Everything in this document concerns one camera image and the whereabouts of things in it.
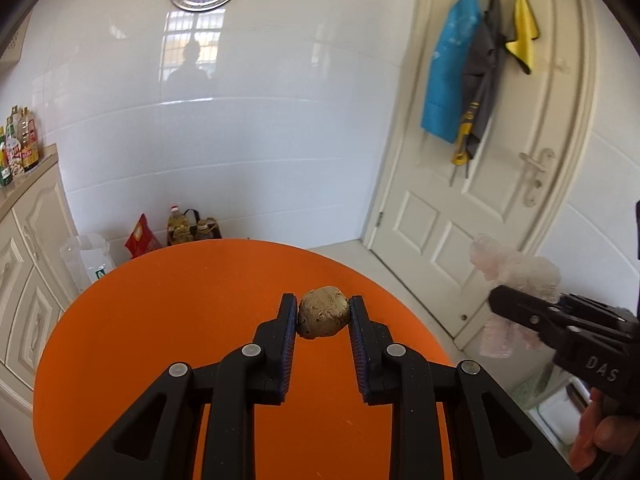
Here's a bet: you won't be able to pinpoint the red snack bag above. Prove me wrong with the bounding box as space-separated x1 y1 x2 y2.
125 213 163 259

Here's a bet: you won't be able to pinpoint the white panel door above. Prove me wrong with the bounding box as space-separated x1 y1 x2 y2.
362 0 598 351

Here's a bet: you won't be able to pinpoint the orange round table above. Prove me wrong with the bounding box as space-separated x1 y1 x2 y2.
32 239 456 480

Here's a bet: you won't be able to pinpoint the person's right hand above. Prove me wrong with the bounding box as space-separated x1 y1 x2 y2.
570 390 640 471

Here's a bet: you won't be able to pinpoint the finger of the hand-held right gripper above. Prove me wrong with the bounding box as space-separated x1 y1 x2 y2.
487 285 566 343
557 294 638 331

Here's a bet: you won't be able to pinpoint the brown paper ball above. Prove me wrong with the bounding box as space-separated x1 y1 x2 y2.
297 286 351 341

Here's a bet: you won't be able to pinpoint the beige kitchen countertop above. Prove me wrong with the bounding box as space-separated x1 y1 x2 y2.
0 142 58 218

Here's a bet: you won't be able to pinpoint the pale pink plastic bag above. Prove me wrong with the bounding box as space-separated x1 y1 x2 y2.
469 234 562 359

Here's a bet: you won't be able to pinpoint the grey apron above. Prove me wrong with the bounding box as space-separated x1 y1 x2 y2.
451 0 507 167

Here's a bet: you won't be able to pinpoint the blue apron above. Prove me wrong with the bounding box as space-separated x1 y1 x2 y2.
421 0 483 143

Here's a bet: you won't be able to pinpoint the white plastic bag green logo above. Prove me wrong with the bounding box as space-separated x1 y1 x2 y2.
60 234 112 293

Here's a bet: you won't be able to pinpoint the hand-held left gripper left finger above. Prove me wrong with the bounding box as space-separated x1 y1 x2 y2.
65 292 299 480

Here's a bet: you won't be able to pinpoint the tall bottle gold cap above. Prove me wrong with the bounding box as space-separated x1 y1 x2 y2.
6 106 21 151

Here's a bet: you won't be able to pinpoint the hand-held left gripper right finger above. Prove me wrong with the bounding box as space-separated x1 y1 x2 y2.
348 295 578 480

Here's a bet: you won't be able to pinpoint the yellow cooking oil bottle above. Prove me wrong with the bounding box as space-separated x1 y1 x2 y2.
167 205 194 246

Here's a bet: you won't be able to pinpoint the green bottle yellow cap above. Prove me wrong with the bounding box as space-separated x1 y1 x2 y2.
0 127 12 187

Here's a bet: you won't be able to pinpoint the yellow cloth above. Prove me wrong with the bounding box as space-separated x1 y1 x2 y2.
505 0 541 75

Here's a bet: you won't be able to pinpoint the metal door handle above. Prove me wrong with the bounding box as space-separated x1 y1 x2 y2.
519 148 556 207

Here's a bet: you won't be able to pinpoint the white waste bin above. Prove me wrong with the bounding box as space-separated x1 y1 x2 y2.
510 362 593 446

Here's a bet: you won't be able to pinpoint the cream base cabinets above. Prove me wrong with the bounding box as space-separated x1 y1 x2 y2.
0 152 83 406

